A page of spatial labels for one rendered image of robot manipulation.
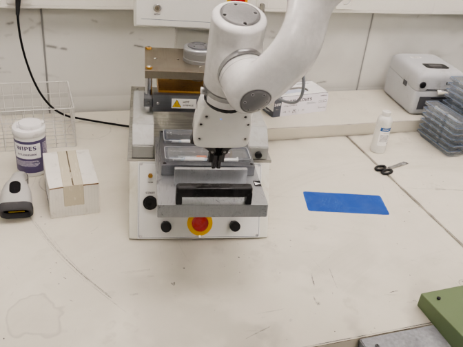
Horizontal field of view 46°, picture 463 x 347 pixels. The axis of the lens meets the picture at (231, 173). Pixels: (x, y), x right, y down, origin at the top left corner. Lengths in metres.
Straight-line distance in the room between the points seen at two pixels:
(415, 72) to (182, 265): 1.22
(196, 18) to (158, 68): 0.24
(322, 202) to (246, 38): 0.83
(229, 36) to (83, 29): 1.14
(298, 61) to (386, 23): 1.51
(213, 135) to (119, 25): 1.01
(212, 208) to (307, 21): 0.45
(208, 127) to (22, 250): 0.59
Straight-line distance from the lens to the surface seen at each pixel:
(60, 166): 1.46
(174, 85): 1.38
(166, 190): 1.11
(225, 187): 1.06
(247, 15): 0.83
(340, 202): 1.57
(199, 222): 1.32
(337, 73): 2.24
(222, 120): 0.93
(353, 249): 1.40
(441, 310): 1.24
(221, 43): 0.82
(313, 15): 0.80
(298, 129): 1.87
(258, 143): 1.32
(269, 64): 0.77
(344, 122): 1.96
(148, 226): 1.32
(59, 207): 1.41
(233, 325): 1.14
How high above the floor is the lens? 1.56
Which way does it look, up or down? 30 degrees down
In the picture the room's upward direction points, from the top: 6 degrees clockwise
